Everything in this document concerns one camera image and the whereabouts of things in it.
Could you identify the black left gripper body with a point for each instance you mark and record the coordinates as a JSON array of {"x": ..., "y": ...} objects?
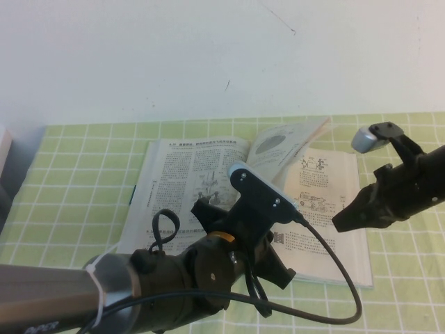
[{"x": 253, "y": 243}]

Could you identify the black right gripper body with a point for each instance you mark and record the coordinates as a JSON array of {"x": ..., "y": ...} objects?
[{"x": 396, "y": 195}]

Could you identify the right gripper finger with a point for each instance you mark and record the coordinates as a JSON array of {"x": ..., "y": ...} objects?
[
  {"x": 358, "y": 222},
  {"x": 363, "y": 207}
]

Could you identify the technical book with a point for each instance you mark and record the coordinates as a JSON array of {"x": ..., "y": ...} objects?
[{"x": 174, "y": 163}]

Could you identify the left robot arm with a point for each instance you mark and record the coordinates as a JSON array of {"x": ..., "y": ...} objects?
[{"x": 52, "y": 288}]

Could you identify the white zip tie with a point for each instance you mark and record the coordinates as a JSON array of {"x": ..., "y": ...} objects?
[{"x": 99, "y": 288}]

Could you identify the green checkered tablecloth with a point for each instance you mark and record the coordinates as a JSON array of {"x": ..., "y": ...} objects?
[{"x": 69, "y": 195}]

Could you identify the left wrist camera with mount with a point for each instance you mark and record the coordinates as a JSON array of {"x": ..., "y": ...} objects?
[{"x": 260, "y": 195}]

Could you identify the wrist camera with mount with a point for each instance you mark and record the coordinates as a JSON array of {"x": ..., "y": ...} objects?
[
  {"x": 260, "y": 195},
  {"x": 363, "y": 141}
]

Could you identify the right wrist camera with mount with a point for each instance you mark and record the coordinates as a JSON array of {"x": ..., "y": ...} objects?
[{"x": 363, "y": 141}]

